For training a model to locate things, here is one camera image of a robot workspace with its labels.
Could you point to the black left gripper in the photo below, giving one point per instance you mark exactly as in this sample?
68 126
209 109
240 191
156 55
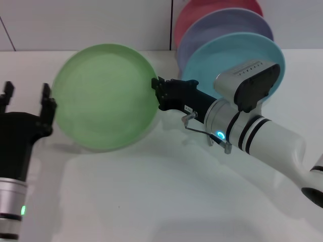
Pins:
15 141

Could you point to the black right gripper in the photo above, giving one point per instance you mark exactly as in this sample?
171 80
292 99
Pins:
186 98

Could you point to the green plate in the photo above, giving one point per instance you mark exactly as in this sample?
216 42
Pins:
106 100

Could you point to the teal plate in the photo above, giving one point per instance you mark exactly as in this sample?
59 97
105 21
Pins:
214 55

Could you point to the red plate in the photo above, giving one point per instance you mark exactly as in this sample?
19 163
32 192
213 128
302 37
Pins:
199 10

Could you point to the purple plate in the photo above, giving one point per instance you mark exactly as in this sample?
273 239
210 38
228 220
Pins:
227 24

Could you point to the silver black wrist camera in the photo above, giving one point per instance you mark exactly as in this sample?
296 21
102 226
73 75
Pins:
239 83

